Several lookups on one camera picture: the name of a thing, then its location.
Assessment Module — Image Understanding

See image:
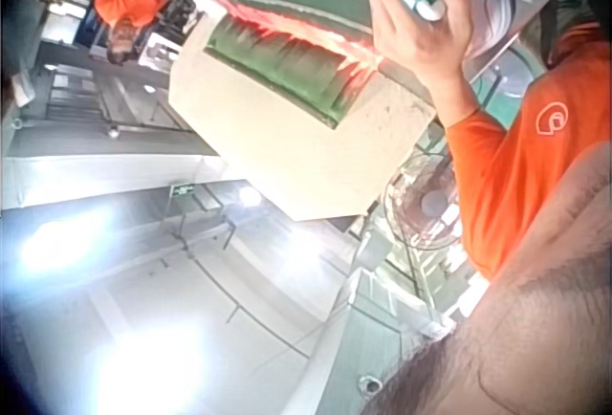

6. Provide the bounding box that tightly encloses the green metal rack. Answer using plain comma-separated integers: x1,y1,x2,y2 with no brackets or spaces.
329,216,484,390

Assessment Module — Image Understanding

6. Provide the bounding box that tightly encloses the wire guard fan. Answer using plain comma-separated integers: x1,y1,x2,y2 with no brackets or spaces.
382,150,466,250

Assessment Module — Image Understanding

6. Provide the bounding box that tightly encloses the person's left hand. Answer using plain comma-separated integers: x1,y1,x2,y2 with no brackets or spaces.
370,0,475,89

